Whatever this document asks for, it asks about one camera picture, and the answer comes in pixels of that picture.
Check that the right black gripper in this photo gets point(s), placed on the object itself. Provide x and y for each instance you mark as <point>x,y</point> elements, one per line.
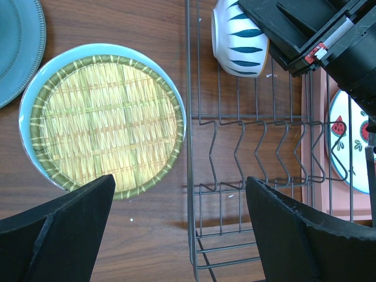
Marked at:
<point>338,36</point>

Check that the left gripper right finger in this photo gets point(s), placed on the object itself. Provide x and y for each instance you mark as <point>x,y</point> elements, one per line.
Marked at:
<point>299,243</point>

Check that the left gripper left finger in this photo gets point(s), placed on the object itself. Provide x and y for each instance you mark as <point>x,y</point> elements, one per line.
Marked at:
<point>60,239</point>

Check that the white bowl orange rim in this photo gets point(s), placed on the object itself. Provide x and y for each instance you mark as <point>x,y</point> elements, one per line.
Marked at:
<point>239,46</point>

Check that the woven bamboo tray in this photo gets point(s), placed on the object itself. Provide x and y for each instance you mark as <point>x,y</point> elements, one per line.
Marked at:
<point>105,126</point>

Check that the pink plastic tray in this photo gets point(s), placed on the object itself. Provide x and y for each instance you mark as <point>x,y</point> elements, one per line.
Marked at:
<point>325,191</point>

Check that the watermelon pattern plate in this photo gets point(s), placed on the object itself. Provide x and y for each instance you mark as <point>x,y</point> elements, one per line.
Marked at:
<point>347,138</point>

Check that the light blue plate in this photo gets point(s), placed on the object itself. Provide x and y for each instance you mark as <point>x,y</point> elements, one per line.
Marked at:
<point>155,67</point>

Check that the dark green plate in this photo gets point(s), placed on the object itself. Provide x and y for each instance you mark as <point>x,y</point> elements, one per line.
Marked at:
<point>23,40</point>

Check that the black wire dish rack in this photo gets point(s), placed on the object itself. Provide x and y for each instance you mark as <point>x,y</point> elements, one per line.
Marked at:
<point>236,127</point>

